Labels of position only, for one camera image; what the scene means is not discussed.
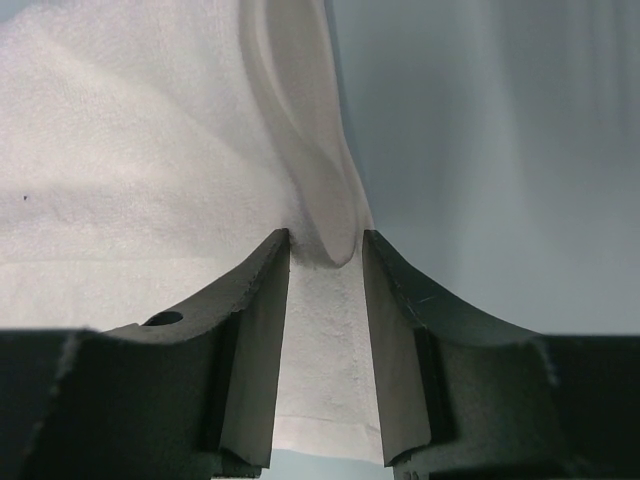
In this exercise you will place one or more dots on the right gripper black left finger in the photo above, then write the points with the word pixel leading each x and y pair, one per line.
pixel 189 394

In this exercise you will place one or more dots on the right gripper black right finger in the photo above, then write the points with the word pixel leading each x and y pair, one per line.
pixel 462 394

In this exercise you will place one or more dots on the white towel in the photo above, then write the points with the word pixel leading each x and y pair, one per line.
pixel 147 147

